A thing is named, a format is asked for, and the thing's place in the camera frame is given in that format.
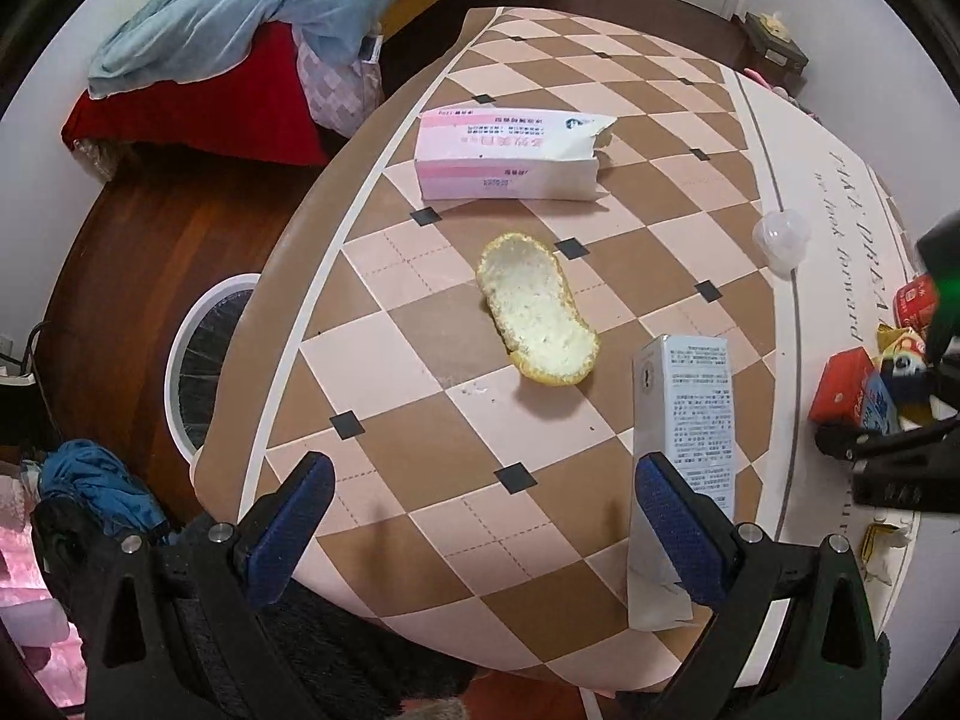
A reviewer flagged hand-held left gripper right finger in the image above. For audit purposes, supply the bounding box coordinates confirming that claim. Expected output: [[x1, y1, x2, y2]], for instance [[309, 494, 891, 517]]
[[634, 452, 882, 720]]

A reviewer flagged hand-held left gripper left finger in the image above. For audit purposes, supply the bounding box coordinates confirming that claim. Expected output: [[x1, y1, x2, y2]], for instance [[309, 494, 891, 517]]
[[88, 451, 336, 720]]

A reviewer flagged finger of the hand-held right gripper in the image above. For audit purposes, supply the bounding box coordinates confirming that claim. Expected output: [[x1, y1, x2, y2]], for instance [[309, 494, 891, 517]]
[[851, 454, 960, 515], [815, 418, 960, 460]]

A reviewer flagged blue snack packet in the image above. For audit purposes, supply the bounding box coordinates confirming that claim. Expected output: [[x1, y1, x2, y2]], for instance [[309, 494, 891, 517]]
[[859, 371, 901, 436]]

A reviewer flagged red snack packet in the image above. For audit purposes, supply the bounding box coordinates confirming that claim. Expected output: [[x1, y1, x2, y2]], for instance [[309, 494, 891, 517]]
[[808, 347, 877, 427]]

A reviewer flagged yellow cartoon wrapper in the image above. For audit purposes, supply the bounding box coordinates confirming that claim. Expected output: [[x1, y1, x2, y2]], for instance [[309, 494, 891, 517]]
[[876, 324, 938, 421]]

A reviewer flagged tall white carton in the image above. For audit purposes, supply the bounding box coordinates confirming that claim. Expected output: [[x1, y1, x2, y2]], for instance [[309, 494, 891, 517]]
[[628, 334, 737, 631]]

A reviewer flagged clear plastic cup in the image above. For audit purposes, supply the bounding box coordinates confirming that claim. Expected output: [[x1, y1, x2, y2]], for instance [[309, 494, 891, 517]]
[[752, 208, 812, 275]]

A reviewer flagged white trash bin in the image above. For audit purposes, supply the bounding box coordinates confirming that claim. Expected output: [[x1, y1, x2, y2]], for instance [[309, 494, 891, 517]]
[[165, 275, 260, 458]]

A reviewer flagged pink and white carton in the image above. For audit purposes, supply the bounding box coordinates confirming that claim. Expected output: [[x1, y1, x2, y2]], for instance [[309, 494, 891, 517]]
[[415, 108, 618, 203]]

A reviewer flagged blue cloth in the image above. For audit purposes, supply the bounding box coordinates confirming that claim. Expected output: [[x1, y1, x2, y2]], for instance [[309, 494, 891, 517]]
[[37, 441, 170, 541]]

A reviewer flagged pink plush toy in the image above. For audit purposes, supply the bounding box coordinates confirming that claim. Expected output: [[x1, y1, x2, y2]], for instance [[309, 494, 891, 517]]
[[746, 67, 797, 102]]

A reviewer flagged pink printed blanket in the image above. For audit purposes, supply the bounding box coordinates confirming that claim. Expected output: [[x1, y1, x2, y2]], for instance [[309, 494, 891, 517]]
[[0, 465, 87, 691]]

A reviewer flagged brown tissue box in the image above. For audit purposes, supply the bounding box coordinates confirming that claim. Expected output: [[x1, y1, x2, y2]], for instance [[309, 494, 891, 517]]
[[742, 11, 809, 68]]

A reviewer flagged red bed sheet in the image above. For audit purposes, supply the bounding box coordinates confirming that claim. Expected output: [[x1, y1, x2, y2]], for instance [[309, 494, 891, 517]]
[[61, 21, 331, 166]]

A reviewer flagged pink checkered mattress cover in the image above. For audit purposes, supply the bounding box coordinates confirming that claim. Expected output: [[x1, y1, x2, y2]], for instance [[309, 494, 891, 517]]
[[292, 26, 385, 137]]

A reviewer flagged bed with blue duvet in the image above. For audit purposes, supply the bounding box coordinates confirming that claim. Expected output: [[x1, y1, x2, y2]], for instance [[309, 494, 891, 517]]
[[86, 0, 455, 100]]

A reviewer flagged power strip with cable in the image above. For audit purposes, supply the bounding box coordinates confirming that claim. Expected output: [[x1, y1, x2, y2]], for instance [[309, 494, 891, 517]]
[[0, 321, 55, 395]]

